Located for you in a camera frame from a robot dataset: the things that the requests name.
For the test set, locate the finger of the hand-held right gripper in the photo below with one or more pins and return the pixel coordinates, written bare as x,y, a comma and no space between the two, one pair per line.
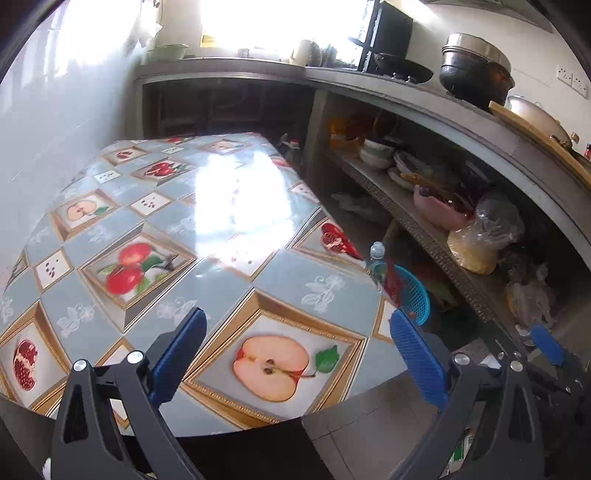
547,344

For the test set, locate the plastic bag of yellow grain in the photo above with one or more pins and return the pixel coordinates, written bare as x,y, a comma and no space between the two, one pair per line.
475,249

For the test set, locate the fruit print tablecloth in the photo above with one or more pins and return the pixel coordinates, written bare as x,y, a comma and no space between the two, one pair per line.
231,277

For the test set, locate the black wok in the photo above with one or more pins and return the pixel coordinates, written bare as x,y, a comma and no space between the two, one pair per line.
406,71

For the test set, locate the grey concrete counter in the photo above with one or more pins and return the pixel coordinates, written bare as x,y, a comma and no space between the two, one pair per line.
415,99

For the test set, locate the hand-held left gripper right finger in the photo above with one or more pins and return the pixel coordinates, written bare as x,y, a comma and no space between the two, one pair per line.
418,360

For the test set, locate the window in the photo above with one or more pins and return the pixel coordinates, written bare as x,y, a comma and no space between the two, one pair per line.
277,23

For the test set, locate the perforated metal shelf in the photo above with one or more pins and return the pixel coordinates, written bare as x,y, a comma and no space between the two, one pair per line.
438,244

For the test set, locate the white jar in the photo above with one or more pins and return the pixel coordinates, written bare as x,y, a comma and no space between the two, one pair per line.
302,53

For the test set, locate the wooden cutting board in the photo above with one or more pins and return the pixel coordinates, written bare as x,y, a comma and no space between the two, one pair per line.
517,127

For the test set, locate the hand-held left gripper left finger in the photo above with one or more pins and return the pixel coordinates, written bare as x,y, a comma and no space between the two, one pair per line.
178,355

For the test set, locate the silver metal lid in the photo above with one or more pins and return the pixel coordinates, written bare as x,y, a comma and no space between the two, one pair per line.
531,110

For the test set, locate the white wall outlet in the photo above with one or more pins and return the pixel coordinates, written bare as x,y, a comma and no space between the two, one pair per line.
572,82

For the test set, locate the orange packet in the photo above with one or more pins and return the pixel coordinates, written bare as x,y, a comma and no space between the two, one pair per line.
338,131

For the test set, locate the clear plastic bag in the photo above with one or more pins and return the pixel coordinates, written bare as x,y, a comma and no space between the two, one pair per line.
531,295

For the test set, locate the blue plastic basket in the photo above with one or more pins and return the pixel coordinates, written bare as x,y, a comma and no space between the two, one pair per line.
415,295

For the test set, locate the crumpled white plastic bag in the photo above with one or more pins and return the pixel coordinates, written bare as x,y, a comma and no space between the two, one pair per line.
358,203

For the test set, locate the clear plastic bottle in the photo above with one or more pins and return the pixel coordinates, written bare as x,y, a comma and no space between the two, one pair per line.
377,258

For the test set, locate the black pot with lid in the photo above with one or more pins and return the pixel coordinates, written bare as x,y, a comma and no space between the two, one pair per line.
475,74

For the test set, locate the green rimmed white bowl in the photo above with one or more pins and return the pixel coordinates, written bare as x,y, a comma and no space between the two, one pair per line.
376,154

